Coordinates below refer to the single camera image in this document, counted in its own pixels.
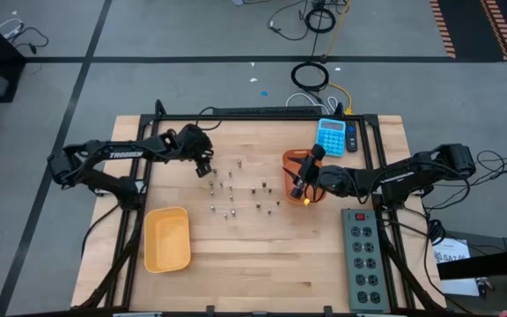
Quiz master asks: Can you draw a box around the yellow hanging cable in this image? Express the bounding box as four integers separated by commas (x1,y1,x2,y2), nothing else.
321,0,354,61

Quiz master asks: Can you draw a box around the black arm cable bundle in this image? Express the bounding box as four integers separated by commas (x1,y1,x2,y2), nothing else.
420,149,507,247

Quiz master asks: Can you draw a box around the blue calculator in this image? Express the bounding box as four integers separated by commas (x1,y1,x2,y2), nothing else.
314,117,347,159

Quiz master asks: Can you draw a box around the yellow cable with plug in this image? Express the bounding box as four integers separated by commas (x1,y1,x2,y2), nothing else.
319,68,354,116

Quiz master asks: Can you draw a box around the white paper sign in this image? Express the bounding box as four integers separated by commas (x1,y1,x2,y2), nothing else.
431,237,481,297

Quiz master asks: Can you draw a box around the coiled black floor cable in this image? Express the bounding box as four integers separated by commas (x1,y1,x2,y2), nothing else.
304,6,337,34
290,61,330,92

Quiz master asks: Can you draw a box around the black side table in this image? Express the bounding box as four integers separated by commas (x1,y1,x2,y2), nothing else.
437,246,507,317

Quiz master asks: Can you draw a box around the yellow plastic bin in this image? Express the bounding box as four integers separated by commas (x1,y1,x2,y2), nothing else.
143,206,192,274

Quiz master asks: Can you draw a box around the black remote control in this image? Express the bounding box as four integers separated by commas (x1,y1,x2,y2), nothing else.
345,122,359,154

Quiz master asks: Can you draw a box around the black flat bar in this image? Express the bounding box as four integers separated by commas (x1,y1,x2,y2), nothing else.
211,106,324,117

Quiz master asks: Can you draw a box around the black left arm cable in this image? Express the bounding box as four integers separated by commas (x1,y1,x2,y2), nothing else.
195,106,223,132

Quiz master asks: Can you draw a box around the grey power strip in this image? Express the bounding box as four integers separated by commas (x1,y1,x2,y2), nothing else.
340,208,390,313

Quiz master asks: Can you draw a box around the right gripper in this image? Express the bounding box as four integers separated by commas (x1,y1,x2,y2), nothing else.
282,144,341,199

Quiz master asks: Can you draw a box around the white floor cable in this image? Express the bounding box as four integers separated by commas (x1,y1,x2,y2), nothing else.
0,17,25,39
285,92,338,111

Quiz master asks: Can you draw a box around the orange plastic bin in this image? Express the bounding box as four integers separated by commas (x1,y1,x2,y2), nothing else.
282,148,327,206

